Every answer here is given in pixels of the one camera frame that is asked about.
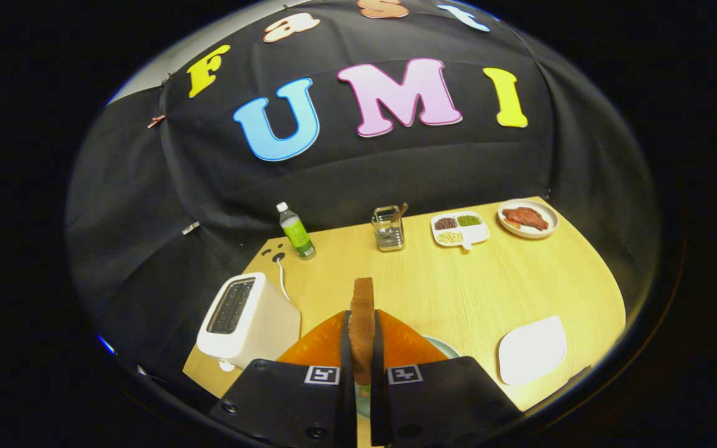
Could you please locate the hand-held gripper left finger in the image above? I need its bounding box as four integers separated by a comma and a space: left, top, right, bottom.
209, 310, 358, 448

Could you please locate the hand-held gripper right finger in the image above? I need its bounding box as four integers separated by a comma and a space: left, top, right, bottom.
370, 309, 524, 448

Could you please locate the toast bread slice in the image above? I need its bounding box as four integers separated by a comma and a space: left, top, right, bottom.
349, 277, 377, 385

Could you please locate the pale green round plate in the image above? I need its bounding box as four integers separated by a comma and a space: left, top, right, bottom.
355, 335, 462, 419

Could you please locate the white toaster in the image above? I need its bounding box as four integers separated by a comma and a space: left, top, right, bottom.
197, 272, 302, 371

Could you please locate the green drink bottle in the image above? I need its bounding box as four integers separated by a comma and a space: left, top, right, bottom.
276, 202, 316, 259

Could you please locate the white square plate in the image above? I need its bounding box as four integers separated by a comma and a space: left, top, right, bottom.
499, 315, 568, 386

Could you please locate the white divided bean dish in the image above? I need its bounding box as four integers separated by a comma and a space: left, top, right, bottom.
430, 211, 491, 251

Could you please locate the red meat slice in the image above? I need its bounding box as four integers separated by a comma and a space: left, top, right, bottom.
502, 207, 550, 231

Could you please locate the round white meat plate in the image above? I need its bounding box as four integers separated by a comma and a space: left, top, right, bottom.
497, 198, 560, 240

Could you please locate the metal wire utensil holder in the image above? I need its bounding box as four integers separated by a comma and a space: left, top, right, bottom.
371, 202, 409, 253

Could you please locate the white toaster cable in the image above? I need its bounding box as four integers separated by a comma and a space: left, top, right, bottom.
271, 252, 291, 302

